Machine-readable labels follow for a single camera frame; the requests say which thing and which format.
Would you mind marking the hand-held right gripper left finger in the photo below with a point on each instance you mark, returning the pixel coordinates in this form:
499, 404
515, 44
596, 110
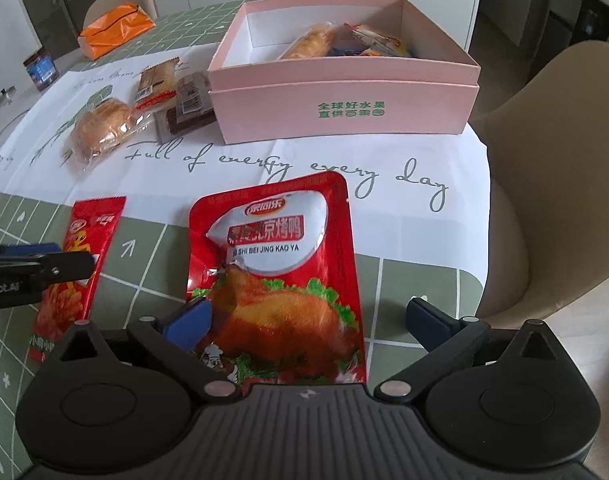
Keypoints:
189, 325

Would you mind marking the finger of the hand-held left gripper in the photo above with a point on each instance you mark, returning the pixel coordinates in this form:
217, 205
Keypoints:
59, 267
34, 249

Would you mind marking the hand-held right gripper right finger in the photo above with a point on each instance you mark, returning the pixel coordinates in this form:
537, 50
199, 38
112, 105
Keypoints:
429, 320

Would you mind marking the narrow red snack packet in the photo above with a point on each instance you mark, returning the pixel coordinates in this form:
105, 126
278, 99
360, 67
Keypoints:
102, 225

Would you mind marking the red roast duck packet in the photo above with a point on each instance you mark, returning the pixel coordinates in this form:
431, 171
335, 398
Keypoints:
284, 260

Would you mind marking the pink cardboard box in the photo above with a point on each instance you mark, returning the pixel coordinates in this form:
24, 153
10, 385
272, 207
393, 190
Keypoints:
344, 110

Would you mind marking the yellow white snack packet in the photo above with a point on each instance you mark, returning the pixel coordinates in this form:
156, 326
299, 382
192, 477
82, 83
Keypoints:
382, 42

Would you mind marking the long bread packet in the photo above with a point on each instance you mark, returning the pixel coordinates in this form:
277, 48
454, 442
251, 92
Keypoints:
309, 40

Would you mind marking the white printed table mat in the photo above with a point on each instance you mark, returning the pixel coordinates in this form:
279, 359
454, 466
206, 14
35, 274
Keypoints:
434, 230

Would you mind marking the round bread packet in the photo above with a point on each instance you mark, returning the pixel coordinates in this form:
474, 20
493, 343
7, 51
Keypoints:
102, 125

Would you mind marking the jar with blue label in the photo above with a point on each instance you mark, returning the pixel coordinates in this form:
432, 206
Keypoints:
42, 70

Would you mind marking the dark brown snack packet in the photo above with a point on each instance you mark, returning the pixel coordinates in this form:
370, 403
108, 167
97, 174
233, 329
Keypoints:
184, 126

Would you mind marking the cake packet with red stripe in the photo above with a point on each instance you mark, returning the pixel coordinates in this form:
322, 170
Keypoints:
157, 80

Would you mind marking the clear brown snack packet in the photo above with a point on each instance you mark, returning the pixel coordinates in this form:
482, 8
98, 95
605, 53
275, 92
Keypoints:
192, 91

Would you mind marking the orange plastic bag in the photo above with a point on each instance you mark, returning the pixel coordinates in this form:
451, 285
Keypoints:
114, 30

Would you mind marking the glass display cabinet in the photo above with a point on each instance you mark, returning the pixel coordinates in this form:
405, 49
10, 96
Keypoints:
59, 0

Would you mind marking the small black bin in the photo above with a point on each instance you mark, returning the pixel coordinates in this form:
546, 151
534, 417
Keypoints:
556, 32

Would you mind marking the black water dispenser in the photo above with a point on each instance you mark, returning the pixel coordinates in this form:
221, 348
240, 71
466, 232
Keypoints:
591, 17

